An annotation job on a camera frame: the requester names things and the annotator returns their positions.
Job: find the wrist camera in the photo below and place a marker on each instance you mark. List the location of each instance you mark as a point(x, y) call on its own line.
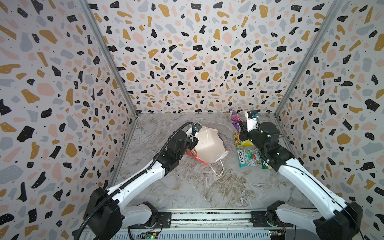
point(252, 119)
point(196, 129)

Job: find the red paper bag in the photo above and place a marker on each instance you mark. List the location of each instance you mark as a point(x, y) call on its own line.
point(210, 149)

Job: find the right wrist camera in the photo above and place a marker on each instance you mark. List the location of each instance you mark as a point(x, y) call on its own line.
point(252, 119)

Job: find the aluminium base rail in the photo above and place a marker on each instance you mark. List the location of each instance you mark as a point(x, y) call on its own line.
point(210, 224)

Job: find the corner aluminium post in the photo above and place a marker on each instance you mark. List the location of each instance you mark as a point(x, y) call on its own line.
point(100, 17)
point(331, 14)

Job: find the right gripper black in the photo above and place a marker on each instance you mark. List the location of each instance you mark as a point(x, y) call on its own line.
point(244, 135)

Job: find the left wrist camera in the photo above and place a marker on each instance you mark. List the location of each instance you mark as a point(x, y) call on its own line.
point(196, 129)

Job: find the pink berries candy bag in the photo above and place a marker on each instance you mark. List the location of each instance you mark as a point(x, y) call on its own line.
point(236, 120)

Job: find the teal mint candy bag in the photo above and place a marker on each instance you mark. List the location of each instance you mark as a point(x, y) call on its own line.
point(249, 158)

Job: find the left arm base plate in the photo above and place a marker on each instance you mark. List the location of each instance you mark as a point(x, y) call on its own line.
point(160, 220)

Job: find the yellow snack bag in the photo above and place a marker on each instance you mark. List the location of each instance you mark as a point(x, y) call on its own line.
point(247, 144)

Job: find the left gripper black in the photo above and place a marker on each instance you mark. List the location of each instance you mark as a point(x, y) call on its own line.
point(192, 144)

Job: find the left corner aluminium post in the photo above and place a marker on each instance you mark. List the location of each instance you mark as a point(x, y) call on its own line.
point(100, 17)

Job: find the left circuit board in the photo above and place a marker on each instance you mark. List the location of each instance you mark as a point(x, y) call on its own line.
point(148, 235)

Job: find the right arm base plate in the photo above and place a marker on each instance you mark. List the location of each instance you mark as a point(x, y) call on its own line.
point(264, 219)

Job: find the right circuit board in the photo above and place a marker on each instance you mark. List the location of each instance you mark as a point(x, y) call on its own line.
point(277, 235)

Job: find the right corner aluminium post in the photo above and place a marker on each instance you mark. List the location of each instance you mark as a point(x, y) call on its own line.
point(331, 14)

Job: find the circuit board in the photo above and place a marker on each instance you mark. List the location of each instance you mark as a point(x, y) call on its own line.
point(277, 235)
point(148, 235)

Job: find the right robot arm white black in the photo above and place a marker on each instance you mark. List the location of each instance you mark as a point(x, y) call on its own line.
point(333, 219)

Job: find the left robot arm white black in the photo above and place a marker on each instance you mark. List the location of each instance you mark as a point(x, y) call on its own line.
point(105, 214)

